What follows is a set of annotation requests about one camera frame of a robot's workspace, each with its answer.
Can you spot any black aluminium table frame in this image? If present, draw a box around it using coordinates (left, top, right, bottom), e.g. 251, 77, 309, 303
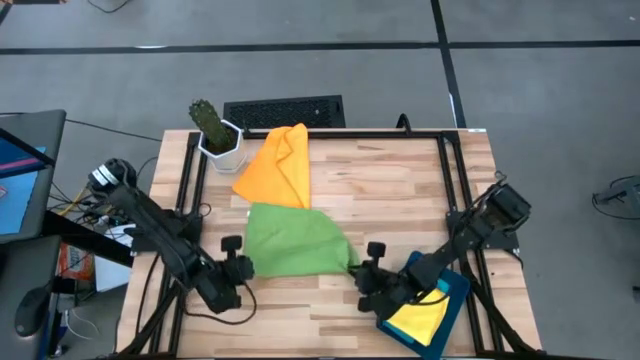
119, 128, 544, 360

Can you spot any dark green microfiber towel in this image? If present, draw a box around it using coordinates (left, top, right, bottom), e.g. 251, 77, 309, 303
243, 202, 361, 279

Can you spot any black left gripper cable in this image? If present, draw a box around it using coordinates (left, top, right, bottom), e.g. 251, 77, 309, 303
182, 282, 259, 327

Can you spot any black desk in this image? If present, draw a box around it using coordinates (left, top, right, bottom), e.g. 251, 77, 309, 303
0, 234, 61, 360

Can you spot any thin black floor cable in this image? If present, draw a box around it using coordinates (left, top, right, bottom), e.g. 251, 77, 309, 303
135, 156, 160, 177
64, 118, 164, 144
86, 0, 132, 14

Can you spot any yellow floor cable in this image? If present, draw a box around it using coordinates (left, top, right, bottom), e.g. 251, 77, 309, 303
58, 187, 92, 217

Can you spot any laptop screen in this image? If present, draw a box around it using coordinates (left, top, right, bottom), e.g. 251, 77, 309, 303
0, 108, 68, 246

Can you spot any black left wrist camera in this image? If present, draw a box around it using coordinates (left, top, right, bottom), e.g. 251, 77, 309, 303
197, 272, 244, 315

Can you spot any orange cardboard box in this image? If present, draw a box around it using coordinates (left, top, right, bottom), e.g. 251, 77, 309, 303
58, 242, 96, 282

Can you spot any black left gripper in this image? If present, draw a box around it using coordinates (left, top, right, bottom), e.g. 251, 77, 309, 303
219, 234, 256, 287

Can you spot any yellow microfiber towel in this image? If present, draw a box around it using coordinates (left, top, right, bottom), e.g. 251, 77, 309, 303
387, 289, 450, 347

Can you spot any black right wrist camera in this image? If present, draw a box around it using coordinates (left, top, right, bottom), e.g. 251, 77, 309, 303
379, 282, 417, 320

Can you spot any black computer mouse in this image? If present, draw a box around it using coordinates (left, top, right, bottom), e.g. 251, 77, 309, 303
13, 287, 51, 339

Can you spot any white hexagonal plant pot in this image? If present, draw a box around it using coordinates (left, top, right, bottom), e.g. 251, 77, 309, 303
197, 118, 249, 174

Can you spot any blue plastic tray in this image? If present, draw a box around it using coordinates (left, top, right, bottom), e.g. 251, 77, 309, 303
377, 251, 472, 360

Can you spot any green cactus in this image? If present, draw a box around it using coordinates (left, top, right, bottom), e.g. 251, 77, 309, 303
188, 98, 236, 151

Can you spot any orange microfiber towel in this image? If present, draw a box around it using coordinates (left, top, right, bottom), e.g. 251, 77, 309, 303
232, 123, 312, 210

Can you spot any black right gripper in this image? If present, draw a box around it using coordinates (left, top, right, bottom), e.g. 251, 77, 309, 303
347, 241, 390, 313

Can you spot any white paper sheet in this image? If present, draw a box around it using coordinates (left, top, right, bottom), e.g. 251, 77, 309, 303
93, 224, 135, 294

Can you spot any white floor cable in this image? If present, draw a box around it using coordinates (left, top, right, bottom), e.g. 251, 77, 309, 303
63, 308, 102, 342

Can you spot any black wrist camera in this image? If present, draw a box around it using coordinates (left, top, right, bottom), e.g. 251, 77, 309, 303
197, 272, 244, 315
379, 282, 417, 320

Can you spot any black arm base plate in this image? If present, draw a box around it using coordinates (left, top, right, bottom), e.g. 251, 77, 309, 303
446, 209, 521, 252
130, 209, 204, 254

